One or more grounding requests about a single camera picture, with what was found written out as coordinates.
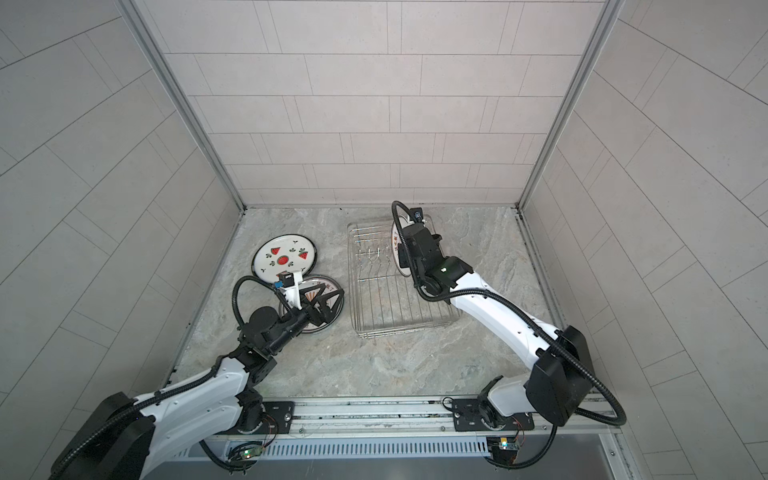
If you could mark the right circuit board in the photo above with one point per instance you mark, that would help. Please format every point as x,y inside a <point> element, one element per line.
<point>503,451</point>

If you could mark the ventilation grille strip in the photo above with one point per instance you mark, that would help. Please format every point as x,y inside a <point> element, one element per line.
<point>366,448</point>

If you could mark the watermelon pattern plate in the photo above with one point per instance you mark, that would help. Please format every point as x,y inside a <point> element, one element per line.
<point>285,253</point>

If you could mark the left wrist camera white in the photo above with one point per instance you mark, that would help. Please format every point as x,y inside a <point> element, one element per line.
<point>289,285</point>

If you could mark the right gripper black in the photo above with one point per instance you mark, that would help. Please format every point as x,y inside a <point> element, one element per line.
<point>417,238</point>

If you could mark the wire dish rack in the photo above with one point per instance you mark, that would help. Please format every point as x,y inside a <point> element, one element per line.
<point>383,300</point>

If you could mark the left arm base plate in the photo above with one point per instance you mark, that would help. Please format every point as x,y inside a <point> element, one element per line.
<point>266,418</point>

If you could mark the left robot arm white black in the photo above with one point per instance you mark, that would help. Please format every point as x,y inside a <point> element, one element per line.
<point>128,437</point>

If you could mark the aluminium mounting rail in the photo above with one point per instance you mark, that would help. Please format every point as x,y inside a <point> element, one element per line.
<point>376,417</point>

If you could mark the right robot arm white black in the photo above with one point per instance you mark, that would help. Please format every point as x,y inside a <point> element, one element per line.
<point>561,382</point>

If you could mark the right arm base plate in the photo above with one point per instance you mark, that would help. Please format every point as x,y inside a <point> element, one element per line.
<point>474,415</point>

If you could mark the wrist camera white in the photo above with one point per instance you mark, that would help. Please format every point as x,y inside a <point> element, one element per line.
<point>289,285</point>
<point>416,215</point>

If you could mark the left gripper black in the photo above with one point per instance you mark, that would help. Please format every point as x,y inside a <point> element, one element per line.
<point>312,310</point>

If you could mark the left circuit board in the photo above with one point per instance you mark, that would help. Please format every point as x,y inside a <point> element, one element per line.
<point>246,453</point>

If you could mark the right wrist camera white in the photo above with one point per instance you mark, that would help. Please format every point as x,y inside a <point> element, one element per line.
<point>416,215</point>

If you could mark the circuit board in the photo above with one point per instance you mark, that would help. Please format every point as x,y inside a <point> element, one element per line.
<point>246,453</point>
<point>503,451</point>

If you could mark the sunburst plate front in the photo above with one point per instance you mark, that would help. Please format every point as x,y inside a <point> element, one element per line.
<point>395,241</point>

